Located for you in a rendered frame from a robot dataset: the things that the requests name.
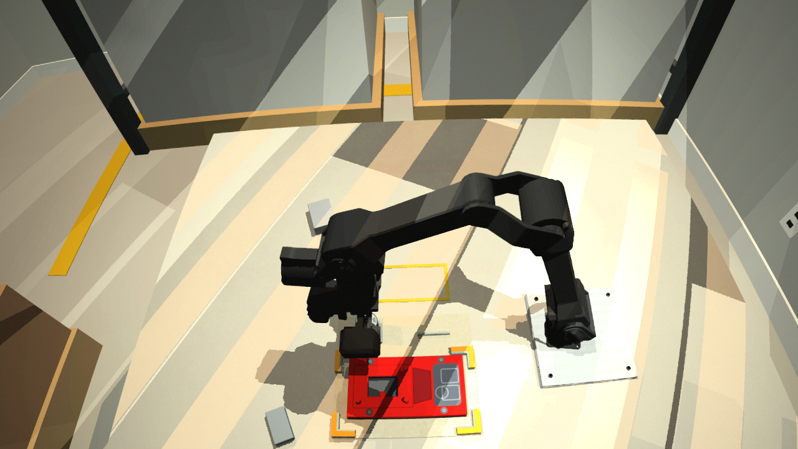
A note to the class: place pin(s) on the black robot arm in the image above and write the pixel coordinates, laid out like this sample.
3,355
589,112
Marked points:
352,248

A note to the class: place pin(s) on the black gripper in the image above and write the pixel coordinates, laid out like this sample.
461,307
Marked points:
363,340

